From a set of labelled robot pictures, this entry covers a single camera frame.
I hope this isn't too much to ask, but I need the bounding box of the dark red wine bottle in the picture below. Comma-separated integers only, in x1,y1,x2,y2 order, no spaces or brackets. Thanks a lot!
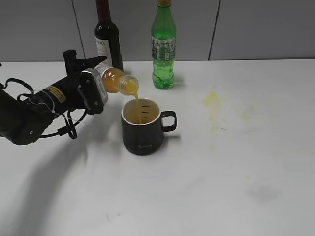
94,0,123,71

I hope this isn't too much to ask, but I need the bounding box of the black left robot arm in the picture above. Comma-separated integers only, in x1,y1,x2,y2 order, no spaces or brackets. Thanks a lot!
0,50,108,145

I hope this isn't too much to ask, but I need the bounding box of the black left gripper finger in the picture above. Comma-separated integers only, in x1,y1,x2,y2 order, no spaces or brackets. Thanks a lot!
76,56,107,71

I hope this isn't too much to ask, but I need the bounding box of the black mug white inside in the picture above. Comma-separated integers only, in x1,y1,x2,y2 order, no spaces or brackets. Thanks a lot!
121,98,178,155

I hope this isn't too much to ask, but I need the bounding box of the green plastic soda bottle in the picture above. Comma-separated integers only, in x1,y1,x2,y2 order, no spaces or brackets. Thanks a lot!
151,0,177,89

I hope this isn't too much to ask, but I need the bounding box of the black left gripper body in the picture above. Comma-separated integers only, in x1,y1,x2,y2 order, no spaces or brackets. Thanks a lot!
61,50,86,113

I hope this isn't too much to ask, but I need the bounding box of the NFC orange juice bottle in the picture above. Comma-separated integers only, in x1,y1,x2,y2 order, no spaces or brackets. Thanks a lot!
95,63,139,97

